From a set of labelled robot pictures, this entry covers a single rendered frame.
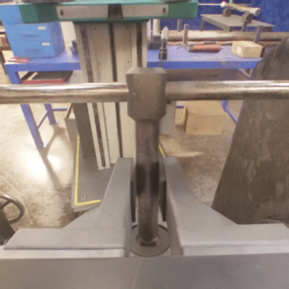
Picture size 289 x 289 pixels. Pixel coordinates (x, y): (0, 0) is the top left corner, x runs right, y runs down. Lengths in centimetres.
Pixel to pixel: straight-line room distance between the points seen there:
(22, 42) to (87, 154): 113
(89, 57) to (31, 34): 105
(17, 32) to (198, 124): 188
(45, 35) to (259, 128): 195
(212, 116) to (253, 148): 204
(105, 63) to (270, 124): 100
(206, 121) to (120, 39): 149
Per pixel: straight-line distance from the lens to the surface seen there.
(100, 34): 117
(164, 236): 19
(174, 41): 326
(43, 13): 93
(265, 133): 32
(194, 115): 233
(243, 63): 208
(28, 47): 219
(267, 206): 33
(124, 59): 121
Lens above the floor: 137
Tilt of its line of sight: 38 degrees down
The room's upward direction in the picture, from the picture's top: straight up
